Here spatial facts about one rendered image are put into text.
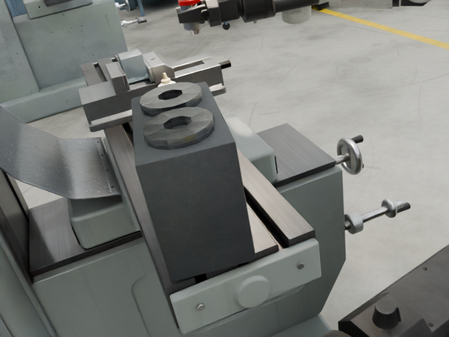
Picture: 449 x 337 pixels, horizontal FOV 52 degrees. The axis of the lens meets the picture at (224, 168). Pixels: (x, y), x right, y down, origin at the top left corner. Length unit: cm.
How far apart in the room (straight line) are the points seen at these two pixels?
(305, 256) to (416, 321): 35
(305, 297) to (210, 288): 81
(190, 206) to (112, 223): 51
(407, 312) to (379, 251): 104
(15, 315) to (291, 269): 64
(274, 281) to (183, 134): 26
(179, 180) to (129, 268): 61
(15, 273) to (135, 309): 31
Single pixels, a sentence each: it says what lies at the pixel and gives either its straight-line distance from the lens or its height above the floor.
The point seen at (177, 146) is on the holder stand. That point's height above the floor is 110.
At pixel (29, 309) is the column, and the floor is 65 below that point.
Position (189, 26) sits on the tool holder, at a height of 111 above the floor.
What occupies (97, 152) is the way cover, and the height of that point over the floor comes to 84.
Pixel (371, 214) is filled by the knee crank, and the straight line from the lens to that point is 138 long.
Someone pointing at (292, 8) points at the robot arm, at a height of 111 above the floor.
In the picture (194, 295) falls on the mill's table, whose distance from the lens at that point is 64.
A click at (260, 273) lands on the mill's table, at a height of 89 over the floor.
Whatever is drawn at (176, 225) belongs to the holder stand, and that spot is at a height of 100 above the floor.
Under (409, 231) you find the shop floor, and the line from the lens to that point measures 211.
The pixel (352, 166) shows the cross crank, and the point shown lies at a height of 59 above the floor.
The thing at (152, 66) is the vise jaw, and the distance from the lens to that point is 113.
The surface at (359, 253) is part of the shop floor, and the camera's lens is 199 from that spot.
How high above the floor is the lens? 135
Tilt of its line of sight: 31 degrees down
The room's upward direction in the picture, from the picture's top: 11 degrees counter-clockwise
